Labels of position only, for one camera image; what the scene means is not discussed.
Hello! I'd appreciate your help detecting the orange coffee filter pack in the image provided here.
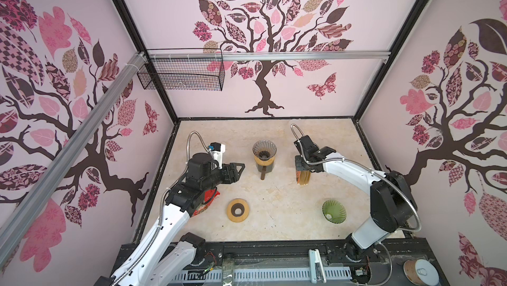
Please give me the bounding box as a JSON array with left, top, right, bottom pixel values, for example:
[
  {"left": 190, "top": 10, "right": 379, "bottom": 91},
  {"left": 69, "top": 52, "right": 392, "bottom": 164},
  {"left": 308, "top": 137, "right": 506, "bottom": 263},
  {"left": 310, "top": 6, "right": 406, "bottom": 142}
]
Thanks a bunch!
[{"left": 296, "top": 166, "right": 312, "bottom": 186}]

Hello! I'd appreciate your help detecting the wooden ring dripper holder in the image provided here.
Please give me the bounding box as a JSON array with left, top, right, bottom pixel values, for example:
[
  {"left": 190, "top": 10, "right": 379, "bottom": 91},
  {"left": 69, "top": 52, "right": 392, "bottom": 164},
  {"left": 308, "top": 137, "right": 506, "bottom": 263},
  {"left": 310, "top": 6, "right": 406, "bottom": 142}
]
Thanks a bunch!
[{"left": 254, "top": 156, "right": 275, "bottom": 166}]

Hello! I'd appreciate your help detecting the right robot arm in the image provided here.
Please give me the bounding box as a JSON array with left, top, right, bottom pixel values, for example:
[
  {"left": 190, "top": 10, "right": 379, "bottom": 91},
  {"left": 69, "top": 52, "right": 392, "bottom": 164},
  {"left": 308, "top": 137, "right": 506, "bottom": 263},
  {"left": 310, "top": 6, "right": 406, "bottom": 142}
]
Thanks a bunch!
[{"left": 294, "top": 135, "right": 422, "bottom": 262}]

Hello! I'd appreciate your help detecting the green ribbed glass dripper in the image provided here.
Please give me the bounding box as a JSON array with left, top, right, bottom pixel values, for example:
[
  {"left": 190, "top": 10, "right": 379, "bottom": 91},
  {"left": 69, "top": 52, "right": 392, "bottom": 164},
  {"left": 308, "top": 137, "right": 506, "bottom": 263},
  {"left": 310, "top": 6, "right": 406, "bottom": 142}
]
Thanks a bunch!
[{"left": 322, "top": 200, "right": 347, "bottom": 224}]

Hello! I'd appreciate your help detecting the red snack bag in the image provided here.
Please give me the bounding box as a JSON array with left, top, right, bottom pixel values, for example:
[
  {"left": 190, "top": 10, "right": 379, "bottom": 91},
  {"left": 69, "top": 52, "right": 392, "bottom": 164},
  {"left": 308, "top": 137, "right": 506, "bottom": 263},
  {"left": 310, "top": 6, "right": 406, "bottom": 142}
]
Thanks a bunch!
[{"left": 193, "top": 188, "right": 220, "bottom": 216}]

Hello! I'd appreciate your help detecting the translucent plastic cup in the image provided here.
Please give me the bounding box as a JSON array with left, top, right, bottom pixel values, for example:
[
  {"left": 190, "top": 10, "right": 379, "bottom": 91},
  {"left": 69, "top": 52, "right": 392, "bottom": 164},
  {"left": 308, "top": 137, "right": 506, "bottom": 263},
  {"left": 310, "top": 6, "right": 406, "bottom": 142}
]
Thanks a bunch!
[{"left": 289, "top": 119, "right": 304, "bottom": 139}]

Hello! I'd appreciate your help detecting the white stapler tool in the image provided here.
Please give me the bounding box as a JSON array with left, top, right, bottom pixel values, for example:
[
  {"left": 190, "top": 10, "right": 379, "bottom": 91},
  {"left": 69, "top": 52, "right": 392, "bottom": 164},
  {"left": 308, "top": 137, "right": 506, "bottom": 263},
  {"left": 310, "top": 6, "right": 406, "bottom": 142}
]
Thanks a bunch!
[{"left": 308, "top": 249, "right": 327, "bottom": 284}]

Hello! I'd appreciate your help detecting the brown tape roll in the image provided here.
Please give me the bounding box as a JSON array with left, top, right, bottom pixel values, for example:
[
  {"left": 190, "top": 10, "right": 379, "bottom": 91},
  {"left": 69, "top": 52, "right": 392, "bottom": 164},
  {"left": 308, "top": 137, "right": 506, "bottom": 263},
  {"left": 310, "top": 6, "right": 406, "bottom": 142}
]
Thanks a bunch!
[{"left": 403, "top": 259, "right": 440, "bottom": 286}]

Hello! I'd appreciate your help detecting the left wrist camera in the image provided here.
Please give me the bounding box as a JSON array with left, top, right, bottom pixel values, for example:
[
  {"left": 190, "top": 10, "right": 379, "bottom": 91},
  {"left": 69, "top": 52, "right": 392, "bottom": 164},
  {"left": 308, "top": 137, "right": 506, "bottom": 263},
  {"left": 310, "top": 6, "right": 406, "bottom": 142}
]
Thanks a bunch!
[{"left": 209, "top": 142, "right": 226, "bottom": 169}]

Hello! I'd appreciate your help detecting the black wire basket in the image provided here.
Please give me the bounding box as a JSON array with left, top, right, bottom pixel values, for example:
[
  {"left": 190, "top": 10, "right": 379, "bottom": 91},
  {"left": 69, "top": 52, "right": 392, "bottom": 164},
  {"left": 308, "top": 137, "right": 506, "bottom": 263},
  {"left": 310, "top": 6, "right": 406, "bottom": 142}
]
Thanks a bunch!
[{"left": 137, "top": 48, "right": 225, "bottom": 91}]

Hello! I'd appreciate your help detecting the aluminium rail back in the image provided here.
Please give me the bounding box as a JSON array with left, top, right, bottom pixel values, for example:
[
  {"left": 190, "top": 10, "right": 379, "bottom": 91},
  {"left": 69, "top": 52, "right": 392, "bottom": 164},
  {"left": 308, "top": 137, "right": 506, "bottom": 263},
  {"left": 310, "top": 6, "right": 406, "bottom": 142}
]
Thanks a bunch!
[{"left": 149, "top": 50, "right": 391, "bottom": 62}]

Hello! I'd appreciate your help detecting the aluminium rail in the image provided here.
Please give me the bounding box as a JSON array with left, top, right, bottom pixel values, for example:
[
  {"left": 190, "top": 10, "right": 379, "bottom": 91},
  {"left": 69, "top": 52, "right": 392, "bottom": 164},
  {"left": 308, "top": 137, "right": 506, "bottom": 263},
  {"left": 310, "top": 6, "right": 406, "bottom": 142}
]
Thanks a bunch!
[
  {"left": 1, "top": 52, "right": 147, "bottom": 265},
  {"left": 149, "top": 50, "right": 391, "bottom": 62}
]

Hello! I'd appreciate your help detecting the white slotted cable duct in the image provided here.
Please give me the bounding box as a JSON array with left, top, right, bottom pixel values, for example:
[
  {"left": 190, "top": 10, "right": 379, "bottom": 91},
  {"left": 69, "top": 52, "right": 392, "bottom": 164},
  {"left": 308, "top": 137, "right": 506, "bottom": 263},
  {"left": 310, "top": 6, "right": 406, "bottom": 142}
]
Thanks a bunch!
[{"left": 169, "top": 267, "right": 353, "bottom": 285}]

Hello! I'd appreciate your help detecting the aluminium rail left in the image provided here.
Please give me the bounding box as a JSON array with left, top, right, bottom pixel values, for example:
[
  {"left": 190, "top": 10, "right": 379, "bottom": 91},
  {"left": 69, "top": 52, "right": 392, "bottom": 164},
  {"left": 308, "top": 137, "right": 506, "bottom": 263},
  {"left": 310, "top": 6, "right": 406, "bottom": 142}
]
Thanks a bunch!
[{"left": 1, "top": 52, "right": 147, "bottom": 265}]

